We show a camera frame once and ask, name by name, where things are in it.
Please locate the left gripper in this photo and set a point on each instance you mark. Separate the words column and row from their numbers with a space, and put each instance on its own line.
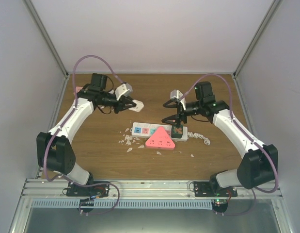
column 122, row 103

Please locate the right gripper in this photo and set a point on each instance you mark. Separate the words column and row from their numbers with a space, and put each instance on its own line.
column 180, row 113

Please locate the white folding charger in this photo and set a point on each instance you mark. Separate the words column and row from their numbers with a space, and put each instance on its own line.
column 138, row 107

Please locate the green dragon cube socket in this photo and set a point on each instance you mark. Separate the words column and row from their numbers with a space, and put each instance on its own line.
column 177, row 131

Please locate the white power strip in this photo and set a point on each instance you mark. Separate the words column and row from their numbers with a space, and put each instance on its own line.
column 146, row 130

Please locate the pink triangular socket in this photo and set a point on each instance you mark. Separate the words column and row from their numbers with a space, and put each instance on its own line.
column 160, row 140

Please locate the pink cube socket adapter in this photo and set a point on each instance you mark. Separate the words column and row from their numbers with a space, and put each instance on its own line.
column 77, row 89

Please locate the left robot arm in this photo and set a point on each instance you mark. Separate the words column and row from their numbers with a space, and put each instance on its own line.
column 54, row 148

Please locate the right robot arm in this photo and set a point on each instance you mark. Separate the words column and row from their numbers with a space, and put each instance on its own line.
column 259, row 162

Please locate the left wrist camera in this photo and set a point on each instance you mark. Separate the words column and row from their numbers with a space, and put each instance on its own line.
column 123, row 90

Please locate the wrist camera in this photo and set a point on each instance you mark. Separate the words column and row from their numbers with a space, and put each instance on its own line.
column 123, row 90
column 177, row 97

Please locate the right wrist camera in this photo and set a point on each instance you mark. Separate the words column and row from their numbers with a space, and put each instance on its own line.
column 177, row 97

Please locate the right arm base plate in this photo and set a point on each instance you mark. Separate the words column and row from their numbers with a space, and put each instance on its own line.
column 205, row 189

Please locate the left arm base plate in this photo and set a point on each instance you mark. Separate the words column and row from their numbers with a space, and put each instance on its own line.
column 98, row 190

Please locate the slotted cable duct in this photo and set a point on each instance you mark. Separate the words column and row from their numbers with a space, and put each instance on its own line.
column 124, row 204

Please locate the aluminium front rail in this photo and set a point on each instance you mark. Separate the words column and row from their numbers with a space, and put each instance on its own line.
column 129, row 189

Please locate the left aluminium frame post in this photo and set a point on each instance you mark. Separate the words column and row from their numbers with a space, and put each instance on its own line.
column 34, row 14

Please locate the aluminium frame post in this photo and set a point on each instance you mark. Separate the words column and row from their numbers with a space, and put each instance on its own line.
column 260, row 30
column 34, row 14

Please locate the right aluminium frame post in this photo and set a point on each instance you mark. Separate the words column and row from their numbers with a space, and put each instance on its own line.
column 260, row 30

